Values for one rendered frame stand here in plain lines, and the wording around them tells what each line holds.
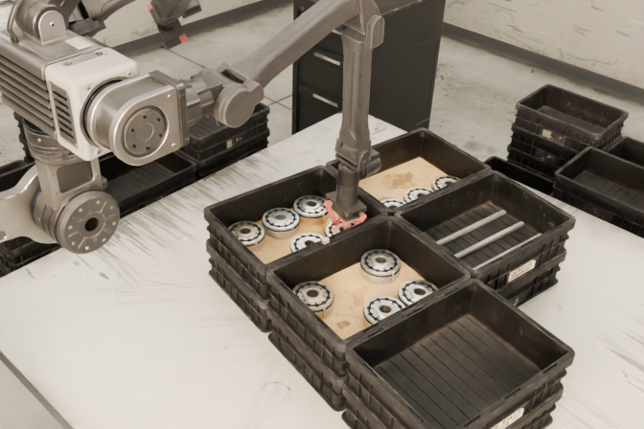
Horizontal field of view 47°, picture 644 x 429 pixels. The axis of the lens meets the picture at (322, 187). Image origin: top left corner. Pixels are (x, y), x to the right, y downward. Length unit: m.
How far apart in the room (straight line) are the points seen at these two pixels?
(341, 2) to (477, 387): 0.86
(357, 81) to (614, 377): 0.96
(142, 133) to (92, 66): 0.15
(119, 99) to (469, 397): 0.95
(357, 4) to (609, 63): 3.63
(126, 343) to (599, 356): 1.19
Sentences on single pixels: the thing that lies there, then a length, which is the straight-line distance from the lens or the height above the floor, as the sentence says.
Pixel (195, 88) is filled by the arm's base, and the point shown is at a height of 1.48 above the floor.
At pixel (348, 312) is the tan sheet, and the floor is 0.83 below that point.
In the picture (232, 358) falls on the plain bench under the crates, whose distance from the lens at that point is 1.87.
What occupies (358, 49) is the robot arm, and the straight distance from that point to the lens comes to 1.62.
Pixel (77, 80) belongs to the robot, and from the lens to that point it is 1.27.
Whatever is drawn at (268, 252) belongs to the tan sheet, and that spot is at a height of 0.83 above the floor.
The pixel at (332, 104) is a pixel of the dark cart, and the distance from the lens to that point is 3.55.
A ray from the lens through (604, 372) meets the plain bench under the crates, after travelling 1.99.
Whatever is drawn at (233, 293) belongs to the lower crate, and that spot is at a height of 0.73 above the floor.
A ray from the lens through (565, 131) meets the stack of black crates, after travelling 3.30.
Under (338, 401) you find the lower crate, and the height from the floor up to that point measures 0.73.
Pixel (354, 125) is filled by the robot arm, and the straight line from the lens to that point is 1.75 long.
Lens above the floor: 2.06
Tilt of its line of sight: 34 degrees down
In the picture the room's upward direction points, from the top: 2 degrees clockwise
